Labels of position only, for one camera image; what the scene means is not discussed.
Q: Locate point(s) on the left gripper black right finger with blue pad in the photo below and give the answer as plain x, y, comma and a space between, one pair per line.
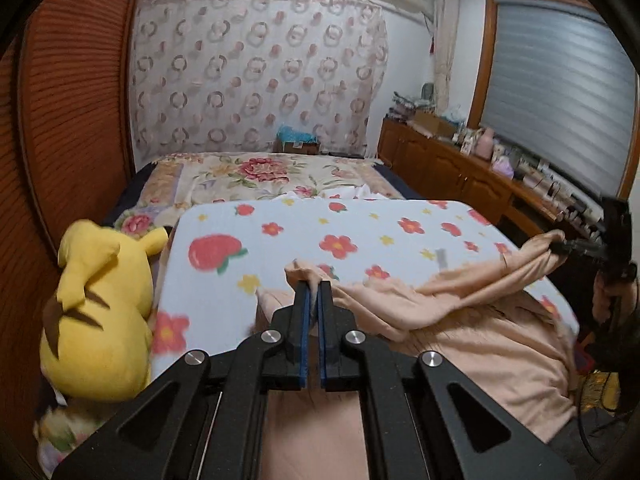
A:
422, 418

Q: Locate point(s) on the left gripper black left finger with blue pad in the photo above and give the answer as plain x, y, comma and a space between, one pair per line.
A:
202, 418

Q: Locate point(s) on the peach printed t-shirt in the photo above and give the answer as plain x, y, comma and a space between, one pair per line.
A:
479, 317

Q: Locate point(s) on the person's right hand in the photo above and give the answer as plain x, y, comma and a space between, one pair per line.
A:
622, 297

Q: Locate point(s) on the yellow pikachu plush toy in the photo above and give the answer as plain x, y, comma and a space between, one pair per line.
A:
96, 340

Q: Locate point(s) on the purple tissue pack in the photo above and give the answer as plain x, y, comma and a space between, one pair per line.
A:
502, 165

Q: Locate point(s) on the pink thermos jug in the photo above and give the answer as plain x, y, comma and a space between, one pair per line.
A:
484, 146

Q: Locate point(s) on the grey window roller blind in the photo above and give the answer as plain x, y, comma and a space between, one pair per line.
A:
562, 87

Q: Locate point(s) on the white strawberry flower board cover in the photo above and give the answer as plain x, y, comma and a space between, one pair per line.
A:
223, 254

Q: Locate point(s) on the wooden sideboard cabinet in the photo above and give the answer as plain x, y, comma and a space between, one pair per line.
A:
437, 171

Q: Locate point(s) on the cardboard box on sideboard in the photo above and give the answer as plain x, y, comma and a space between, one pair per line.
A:
433, 124

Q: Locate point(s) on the floral quilt bedspread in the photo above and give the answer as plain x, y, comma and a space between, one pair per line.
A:
174, 183

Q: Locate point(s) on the stack of folded cloths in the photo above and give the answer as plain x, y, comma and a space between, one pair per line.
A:
405, 107

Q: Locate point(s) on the cardboard box with blue items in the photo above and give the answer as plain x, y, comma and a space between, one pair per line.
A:
292, 141

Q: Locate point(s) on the beige tied side curtain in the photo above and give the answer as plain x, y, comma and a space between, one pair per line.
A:
446, 17

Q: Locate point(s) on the pink circle pattern curtain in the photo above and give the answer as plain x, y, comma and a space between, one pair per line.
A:
228, 75

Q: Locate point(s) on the wooden louvered wardrobe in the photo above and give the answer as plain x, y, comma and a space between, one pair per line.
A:
65, 155

